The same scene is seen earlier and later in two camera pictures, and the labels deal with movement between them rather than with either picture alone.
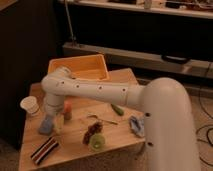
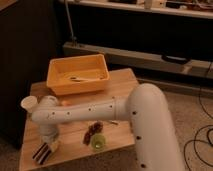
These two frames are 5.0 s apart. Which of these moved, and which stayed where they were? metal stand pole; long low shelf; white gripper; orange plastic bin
Moved: white gripper
Stayed: long low shelf; orange plastic bin; metal stand pole
